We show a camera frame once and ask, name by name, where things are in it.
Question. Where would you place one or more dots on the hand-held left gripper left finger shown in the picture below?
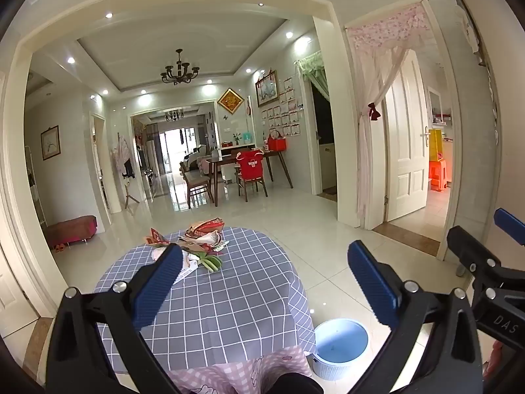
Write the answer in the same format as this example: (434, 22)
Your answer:
(158, 285)

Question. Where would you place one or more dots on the pink floral door curtain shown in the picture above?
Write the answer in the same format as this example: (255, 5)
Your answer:
(369, 160)

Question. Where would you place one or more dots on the teal table appliance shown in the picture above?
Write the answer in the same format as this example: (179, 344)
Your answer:
(247, 137)

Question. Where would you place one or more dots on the light sofa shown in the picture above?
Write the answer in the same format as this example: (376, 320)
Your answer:
(195, 158)

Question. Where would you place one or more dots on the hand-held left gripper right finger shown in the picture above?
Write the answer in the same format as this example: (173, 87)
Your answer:
(373, 285)

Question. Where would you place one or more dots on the red curtain bow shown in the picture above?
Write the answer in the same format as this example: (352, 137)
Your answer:
(373, 111)

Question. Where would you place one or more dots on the red gift bag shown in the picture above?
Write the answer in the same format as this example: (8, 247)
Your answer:
(277, 143)

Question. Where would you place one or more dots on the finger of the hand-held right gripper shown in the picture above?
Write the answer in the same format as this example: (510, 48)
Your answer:
(467, 246)
(510, 223)

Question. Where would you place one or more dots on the pile of snack wrappers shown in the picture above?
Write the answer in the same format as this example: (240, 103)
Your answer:
(197, 242)

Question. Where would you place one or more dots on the light blue waste bin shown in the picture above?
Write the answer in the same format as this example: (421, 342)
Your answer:
(340, 344)

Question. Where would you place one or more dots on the red plastic stool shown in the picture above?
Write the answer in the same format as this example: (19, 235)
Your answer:
(438, 174)

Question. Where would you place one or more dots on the grey checkered tablecloth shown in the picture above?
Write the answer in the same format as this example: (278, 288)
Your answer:
(229, 308)

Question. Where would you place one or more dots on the wooden coat stand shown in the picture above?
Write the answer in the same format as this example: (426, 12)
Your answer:
(123, 160)

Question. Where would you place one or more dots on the wooden dining table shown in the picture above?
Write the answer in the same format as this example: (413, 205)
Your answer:
(223, 161)

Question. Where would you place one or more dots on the orange slippers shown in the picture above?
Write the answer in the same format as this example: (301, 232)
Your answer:
(59, 248)

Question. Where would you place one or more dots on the green door curtain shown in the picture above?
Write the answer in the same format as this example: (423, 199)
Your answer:
(313, 69)

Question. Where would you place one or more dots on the pink checkered clothing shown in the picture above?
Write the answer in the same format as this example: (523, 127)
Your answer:
(229, 371)

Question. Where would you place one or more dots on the wide framed landscape picture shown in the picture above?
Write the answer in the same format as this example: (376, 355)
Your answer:
(266, 90)

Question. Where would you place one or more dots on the small black chandelier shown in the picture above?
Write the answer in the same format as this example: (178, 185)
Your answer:
(174, 115)

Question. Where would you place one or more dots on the red shirt chair cover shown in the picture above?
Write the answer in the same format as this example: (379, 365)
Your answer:
(248, 166)

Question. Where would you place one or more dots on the white cabinet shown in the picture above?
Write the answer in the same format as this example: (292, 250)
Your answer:
(327, 164)

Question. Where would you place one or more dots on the white panel door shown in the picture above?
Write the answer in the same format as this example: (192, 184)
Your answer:
(404, 152)

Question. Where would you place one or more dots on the dark cloth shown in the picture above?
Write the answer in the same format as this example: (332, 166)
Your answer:
(293, 383)

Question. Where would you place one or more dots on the red brown paper bag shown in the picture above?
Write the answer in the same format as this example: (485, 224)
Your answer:
(207, 225)

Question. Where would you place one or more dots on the yellow plastic object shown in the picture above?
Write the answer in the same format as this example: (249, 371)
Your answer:
(435, 143)

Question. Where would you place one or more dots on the wall of certificates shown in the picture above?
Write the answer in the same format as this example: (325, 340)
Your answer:
(283, 119)

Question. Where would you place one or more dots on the framed picture with pale mat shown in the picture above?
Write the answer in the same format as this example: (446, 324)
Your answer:
(50, 143)

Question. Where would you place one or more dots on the wooden dining chair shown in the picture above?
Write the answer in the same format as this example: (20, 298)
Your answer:
(251, 186)
(195, 180)

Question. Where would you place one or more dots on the pink upholstered bench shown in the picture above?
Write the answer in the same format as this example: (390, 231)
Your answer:
(69, 230)

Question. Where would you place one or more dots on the red diamond wall decoration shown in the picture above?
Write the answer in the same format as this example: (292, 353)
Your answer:
(231, 100)

